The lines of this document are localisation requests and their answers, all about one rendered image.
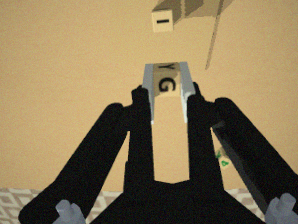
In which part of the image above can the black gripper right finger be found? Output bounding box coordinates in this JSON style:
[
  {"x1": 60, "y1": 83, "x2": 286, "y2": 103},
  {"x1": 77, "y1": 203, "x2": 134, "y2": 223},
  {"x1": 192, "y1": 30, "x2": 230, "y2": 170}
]
[{"x1": 179, "y1": 62, "x2": 298, "y2": 224}]

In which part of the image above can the tan flat mat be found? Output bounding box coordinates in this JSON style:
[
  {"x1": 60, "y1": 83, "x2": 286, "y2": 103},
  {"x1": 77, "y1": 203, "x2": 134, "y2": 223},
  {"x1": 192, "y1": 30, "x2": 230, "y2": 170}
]
[{"x1": 109, "y1": 0, "x2": 220, "y2": 72}]

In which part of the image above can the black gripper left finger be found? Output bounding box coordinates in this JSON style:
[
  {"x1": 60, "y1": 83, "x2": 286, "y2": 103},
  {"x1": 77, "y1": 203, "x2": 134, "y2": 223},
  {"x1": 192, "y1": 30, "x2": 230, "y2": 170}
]
[{"x1": 18, "y1": 63, "x2": 155, "y2": 224}]

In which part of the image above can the tan letter block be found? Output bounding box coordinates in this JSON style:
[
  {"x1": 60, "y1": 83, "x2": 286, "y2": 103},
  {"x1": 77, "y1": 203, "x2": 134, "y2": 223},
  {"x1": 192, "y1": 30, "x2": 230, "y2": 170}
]
[
  {"x1": 153, "y1": 62, "x2": 181, "y2": 97},
  {"x1": 151, "y1": 7, "x2": 174, "y2": 32},
  {"x1": 215, "y1": 147, "x2": 232, "y2": 170}
]

